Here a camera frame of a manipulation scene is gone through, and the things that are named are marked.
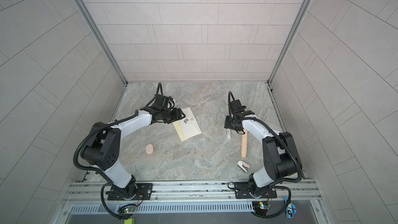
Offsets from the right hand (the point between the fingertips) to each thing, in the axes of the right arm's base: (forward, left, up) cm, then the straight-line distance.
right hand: (227, 124), depth 91 cm
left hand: (+5, +24, +6) cm, 25 cm away
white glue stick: (-5, 0, -2) cm, 6 cm away
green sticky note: (-41, +46, -1) cm, 62 cm away
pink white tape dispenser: (-23, -5, -2) cm, 24 cm away
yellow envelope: (+1, +30, -2) cm, 30 cm away
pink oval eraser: (-11, +44, -1) cm, 46 cm away
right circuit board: (-40, -9, -5) cm, 42 cm away
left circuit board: (-38, +47, +1) cm, 60 cm away
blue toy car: (-42, -21, -3) cm, 47 cm away
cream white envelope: (+2, +23, -3) cm, 23 cm away
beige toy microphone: (-12, -8, -2) cm, 14 cm away
